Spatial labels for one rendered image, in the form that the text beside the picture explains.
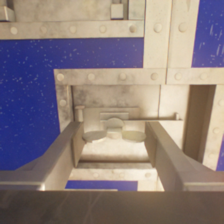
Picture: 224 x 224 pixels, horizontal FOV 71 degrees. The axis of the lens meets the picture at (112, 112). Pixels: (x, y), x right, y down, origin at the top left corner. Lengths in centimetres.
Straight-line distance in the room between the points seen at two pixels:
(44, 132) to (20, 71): 7
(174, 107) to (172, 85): 2
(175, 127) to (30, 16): 19
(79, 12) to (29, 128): 13
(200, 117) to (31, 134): 19
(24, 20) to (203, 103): 20
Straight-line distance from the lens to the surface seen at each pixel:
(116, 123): 17
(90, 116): 18
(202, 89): 19
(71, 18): 18
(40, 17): 19
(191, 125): 20
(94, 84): 16
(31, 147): 20
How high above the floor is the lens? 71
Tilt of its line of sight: 16 degrees up
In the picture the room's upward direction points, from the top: 179 degrees clockwise
